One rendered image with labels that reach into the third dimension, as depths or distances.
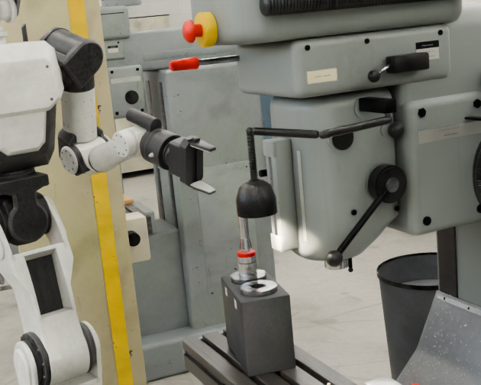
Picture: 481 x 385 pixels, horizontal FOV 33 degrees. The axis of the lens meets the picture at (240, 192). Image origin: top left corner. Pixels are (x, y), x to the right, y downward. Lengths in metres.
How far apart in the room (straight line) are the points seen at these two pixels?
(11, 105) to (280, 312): 0.79
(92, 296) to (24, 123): 1.41
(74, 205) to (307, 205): 1.80
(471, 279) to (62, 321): 0.97
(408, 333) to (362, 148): 2.17
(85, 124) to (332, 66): 0.95
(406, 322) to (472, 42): 2.12
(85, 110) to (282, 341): 0.78
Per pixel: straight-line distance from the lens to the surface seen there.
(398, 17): 1.49
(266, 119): 9.63
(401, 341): 3.64
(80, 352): 2.06
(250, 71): 1.54
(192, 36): 1.42
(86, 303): 3.29
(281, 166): 1.50
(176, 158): 1.90
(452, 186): 1.60
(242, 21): 1.36
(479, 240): 1.86
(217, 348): 2.18
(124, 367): 3.42
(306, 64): 1.40
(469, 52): 1.62
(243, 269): 2.04
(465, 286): 1.93
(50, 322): 2.04
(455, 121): 1.59
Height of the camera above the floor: 1.77
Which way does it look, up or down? 12 degrees down
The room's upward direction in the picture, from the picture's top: 5 degrees counter-clockwise
